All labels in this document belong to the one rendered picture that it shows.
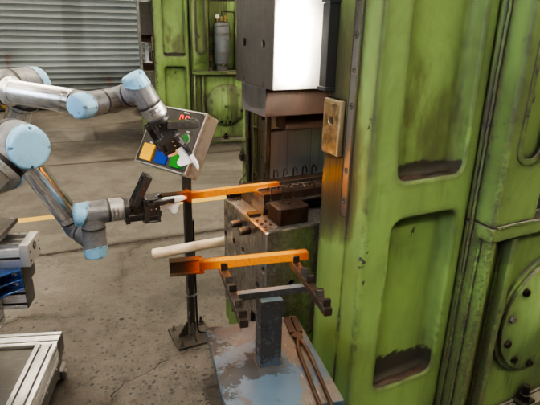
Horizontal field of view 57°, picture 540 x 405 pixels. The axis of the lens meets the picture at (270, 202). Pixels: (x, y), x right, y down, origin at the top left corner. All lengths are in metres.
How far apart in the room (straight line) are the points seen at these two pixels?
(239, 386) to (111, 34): 8.67
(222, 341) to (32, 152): 0.76
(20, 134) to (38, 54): 8.18
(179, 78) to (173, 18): 0.72
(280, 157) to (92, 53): 7.81
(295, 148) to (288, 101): 0.40
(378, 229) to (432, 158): 0.31
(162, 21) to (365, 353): 5.48
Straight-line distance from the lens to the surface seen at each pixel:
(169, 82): 6.70
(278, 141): 2.03
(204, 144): 2.16
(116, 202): 1.66
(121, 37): 9.69
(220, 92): 6.66
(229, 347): 1.52
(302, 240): 1.73
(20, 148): 1.47
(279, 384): 1.39
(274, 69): 1.62
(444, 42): 1.63
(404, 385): 2.01
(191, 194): 1.71
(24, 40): 9.63
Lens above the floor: 1.58
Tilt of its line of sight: 20 degrees down
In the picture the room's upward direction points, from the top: 1 degrees clockwise
